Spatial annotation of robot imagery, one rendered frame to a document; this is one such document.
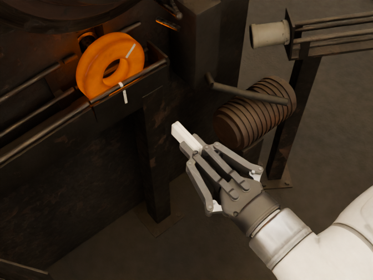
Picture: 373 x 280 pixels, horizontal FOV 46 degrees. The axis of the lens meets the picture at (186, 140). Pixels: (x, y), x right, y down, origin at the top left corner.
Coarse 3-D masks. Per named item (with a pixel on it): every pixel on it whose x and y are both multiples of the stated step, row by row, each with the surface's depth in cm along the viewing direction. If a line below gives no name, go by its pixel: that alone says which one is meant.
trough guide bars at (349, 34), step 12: (372, 12) 108; (300, 24) 108; (324, 24) 110; (336, 24) 110; (348, 24) 110; (300, 36) 113; (324, 36) 105; (336, 36) 104; (348, 36) 105; (372, 36) 106; (300, 48) 106
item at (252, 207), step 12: (252, 180) 74; (240, 192) 72; (252, 192) 72; (264, 192) 71; (228, 204) 71; (240, 204) 71; (252, 204) 68; (264, 204) 68; (276, 204) 69; (228, 216) 71; (240, 216) 69; (252, 216) 68; (264, 216) 68; (240, 228) 70; (252, 228) 68
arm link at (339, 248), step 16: (336, 224) 68; (304, 240) 65; (320, 240) 65; (336, 240) 65; (352, 240) 64; (288, 256) 64; (304, 256) 63; (320, 256) 63; (336, 256) 63; (352, 256) 63; (368, 256) 63; (288, 272) 64; (304, 272) 62; (320, 272) 62; (336, 272) 62; (352, 272) 62; (368, 272) 62
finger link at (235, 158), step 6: (216, 144) 77; (222, 144) 77; (222, 150) 76; (228, 150) 76; (222, 156) 78; (228, 156) 76; (234, 156) 76; (228, 162) 77; (234, 162) 76; (240, 162) 75; (246, 162) 75; (240, 168) 76; (246, 168) 75; (252, 168) 75; (258, 168) 75; (246, 174) 76
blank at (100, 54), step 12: (108, 36) 85; (120, 36) 86; (96, 48) 84; (108, 48) 84; (120, 48) 86; (132, 48) 89; (84, 60) 84; (96, 60) 83; (108, 60) 86; (120, 60) 93; (132, 60) 91; (144, 60) 94; (84, 72) 84; (96, 72) 86; (120, 72) 93; (132, 72) 93; (84, 84) 86; (96, 84) 88; (108, 84) 91
